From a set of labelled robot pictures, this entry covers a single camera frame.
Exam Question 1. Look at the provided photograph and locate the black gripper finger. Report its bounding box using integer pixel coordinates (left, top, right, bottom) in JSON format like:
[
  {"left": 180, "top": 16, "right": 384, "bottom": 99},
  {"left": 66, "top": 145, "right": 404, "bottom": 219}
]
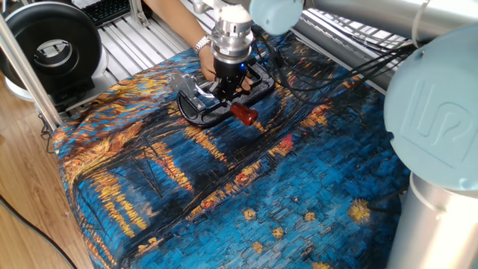
[
  {"left": 227, "top": 77, "right": 246, "bottom": 103},
  {"left": 209, "top": 77, "right": 230, "bottom": 102}
]

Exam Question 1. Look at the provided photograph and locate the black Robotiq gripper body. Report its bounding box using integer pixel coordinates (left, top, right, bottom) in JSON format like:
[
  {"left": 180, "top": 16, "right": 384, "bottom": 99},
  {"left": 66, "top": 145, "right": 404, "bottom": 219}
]
[{"left": 213, "top": 55, "right": 249, "bottom": 81}]

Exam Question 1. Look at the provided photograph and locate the silver lever with red handle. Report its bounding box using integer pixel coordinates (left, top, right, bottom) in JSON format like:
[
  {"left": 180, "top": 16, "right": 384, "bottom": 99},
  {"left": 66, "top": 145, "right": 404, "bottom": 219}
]
[{"left": 193, "top": 84, "right": 260, "bottom": 127}]

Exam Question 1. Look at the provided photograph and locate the black C-clamp with silver head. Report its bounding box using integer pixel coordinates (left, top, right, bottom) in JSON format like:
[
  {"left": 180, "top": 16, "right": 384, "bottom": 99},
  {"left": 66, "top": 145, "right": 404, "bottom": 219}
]
[{"left": 167, "top": 61, "right": 276, "bottom": 129}]

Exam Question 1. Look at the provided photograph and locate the person's bare forearm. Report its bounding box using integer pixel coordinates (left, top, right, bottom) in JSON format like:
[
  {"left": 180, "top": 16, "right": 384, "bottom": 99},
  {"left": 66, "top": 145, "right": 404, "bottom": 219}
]
[{"left": 143, "top": 0, "right": 207, "bottom": 48}]

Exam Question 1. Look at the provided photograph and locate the person's bare hand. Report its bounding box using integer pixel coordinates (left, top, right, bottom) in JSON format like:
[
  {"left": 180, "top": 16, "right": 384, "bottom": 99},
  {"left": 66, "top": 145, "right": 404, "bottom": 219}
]
[{"left": 197, "top": 43, "right": 255, "bottom": 93}]

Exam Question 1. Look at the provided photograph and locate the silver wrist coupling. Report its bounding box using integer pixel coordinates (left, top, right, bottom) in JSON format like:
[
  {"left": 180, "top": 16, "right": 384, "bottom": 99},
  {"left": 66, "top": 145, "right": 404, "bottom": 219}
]
[{"left": 211, "top": 20, "right": 255, "bottom": 65}]

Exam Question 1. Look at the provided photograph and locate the silver metal wristwatch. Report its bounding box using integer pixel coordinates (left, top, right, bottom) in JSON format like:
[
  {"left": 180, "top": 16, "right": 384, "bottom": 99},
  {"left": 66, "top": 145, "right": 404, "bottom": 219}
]
[{"left": 193, "top": 34, "right": 214, "bottom": 57}]

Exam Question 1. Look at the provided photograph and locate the blue starry painting print cloth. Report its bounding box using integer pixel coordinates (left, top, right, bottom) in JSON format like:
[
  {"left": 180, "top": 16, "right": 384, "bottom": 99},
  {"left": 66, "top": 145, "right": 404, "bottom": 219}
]
[{"left": 52, "top": 25, "right": 412, "bottom": 269}]

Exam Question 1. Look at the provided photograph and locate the black computer keyboard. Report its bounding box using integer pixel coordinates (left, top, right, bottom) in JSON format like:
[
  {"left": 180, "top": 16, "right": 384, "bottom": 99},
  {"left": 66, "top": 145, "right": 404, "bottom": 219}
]
[{"left": 81, "top": 0, "right": 132, "bottom": 27}]

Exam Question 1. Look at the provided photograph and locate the black round fan housing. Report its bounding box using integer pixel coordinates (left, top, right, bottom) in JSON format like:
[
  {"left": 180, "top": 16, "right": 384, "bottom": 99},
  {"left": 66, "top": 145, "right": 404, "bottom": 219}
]
[{"left": 0, "top": 1, "right": 110, "bottom": 113}]

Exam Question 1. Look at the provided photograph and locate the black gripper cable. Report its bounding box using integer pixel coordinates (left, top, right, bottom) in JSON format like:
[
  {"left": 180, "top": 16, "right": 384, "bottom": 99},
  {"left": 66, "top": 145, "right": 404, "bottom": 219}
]
[{"left": 253, "top": 25, "right": 416, "bottom": 106}]

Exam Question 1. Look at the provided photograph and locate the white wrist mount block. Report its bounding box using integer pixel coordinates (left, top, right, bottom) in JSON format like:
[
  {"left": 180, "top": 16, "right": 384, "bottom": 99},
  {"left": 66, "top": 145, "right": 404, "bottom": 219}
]
[{"left": 192, "top": 0, "right": 255, "bottom": 28}]

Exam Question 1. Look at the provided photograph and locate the grey aluminium side rail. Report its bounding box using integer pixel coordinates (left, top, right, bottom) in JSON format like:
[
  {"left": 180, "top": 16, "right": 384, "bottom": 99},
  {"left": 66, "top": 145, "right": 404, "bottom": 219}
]
[{"left": 291, "top": 18, "right": 391, "bottom": 94}]

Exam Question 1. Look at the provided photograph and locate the aluminium upright bracket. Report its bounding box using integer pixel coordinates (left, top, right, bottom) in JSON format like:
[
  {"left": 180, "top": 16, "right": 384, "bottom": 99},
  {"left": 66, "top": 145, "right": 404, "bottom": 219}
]
[{"left": 128, "top": 0, "right": 151, "bottom": 29}]

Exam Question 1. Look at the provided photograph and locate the thin black wire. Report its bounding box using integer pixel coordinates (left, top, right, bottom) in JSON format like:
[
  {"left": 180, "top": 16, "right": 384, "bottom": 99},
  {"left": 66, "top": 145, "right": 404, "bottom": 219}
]
[{"left": 37, "top": 114, "right": 55, "bottom": 155}]

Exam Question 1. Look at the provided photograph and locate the aluminium frame post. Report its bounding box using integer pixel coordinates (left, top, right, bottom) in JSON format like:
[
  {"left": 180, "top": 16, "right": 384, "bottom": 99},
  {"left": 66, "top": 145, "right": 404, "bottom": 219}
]
[{"left": 0, "top": 14, "right": 63, "bottom": 131}]

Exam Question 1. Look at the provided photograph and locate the black floor cable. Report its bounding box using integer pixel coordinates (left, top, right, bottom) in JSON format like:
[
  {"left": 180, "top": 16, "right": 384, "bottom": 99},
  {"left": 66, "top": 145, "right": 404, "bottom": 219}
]
[{"left": 0, "top": 194, "right": 78, "bottom": 269}]

